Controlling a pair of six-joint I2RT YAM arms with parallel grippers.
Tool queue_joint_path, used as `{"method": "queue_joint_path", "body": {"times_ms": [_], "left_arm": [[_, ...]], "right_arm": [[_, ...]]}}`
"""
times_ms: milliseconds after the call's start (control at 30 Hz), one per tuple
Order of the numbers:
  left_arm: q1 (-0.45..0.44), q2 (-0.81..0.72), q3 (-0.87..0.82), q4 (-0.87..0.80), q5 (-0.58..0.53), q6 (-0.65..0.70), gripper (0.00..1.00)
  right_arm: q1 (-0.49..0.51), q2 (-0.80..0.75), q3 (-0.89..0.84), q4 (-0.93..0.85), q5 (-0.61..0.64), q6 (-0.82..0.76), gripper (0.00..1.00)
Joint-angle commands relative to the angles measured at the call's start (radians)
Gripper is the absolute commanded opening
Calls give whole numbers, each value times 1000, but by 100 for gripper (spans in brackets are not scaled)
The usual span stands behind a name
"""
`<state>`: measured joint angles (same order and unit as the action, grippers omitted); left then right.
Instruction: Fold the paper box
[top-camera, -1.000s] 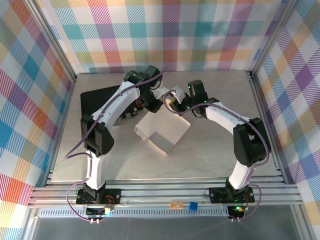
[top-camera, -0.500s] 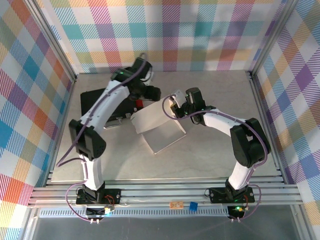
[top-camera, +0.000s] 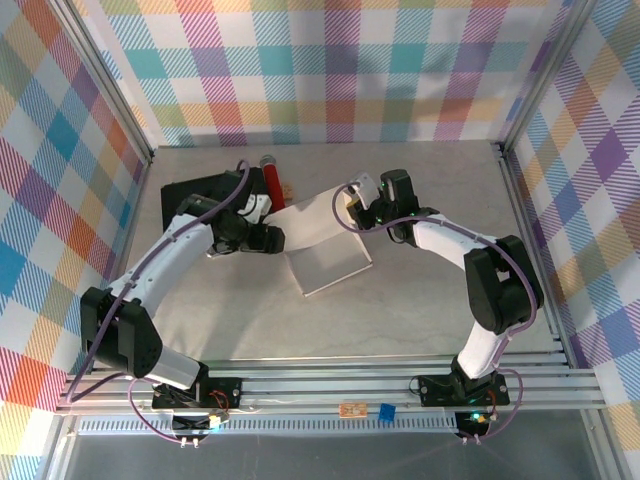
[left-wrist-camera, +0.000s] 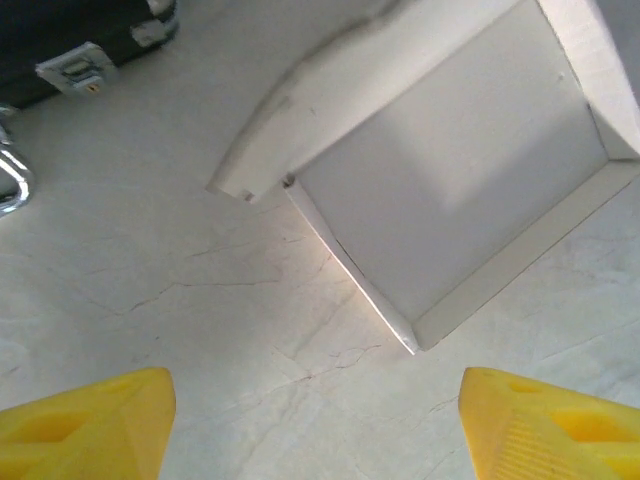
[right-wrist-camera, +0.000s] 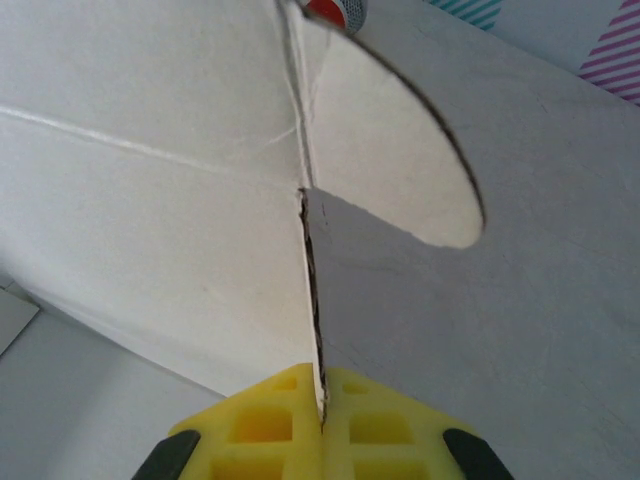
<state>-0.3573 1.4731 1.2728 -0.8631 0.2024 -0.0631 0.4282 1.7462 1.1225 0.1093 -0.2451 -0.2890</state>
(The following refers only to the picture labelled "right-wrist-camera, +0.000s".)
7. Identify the white paper box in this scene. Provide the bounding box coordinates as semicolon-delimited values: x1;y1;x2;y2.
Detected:
0;0;486;434

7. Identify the red cylinder with silver cap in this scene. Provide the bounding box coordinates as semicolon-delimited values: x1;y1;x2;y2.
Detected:
299;0;369;34

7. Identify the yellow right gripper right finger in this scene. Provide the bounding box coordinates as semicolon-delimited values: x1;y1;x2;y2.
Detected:
322;368;516;480

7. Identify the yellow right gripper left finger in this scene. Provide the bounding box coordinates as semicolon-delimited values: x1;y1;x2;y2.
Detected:
132;364;326;480

